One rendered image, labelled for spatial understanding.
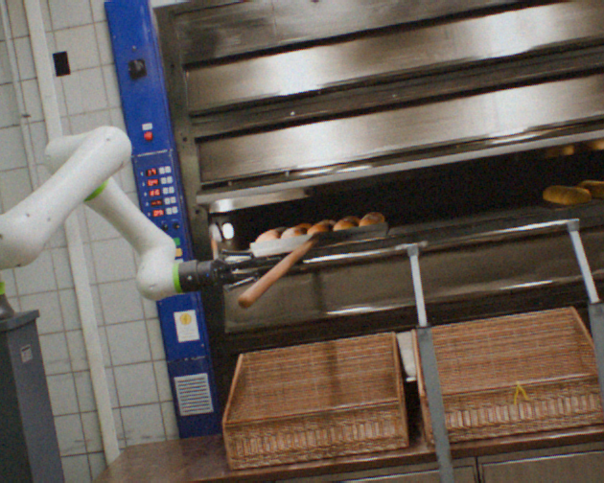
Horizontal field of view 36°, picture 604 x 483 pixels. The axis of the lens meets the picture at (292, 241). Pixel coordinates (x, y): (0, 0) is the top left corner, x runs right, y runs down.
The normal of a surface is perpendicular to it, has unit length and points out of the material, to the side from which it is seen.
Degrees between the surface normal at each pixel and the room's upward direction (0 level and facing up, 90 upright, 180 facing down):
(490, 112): 70
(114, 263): 90
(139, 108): 90
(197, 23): 90
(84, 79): 90
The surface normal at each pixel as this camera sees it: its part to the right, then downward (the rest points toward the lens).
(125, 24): -0.13, 0.08
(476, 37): -0.18, -0.26
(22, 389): 0.98, -0.15
